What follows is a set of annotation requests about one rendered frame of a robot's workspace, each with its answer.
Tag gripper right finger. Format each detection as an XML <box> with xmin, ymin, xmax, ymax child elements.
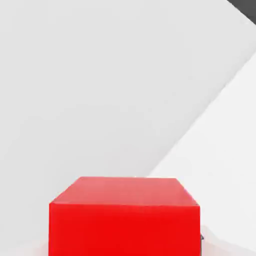
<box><xmin>199</xmin><ymin>225</ymin><xmax>235</xmax><ymax>256</ymax></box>

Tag small red cube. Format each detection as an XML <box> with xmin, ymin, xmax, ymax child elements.
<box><xmin>48</xmin><ymin>176</ymin><xmax>201</xmax><ymax>256</ymax></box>

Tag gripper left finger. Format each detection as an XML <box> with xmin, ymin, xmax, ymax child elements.
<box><xmin>23</xmin><ymin>238</ymin><xmax>50</xmax><ymax>256</ymax></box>

